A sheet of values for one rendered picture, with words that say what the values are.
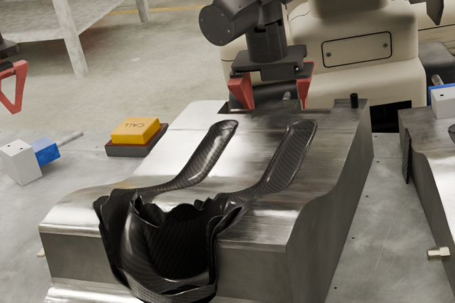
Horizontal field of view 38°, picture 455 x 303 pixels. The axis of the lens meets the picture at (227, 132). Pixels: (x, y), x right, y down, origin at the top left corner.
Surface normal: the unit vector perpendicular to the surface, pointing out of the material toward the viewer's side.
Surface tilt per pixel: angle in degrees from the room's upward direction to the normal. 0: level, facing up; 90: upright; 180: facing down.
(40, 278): 0
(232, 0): 40
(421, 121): 0
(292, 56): 0
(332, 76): 8
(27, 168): 90
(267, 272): 84
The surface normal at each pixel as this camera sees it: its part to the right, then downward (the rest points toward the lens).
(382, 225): -0.18, -0.88
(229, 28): -0.63, 0.45
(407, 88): 0.00, 0.57
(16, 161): 0.65, 0.23
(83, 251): -0.37, 0.39
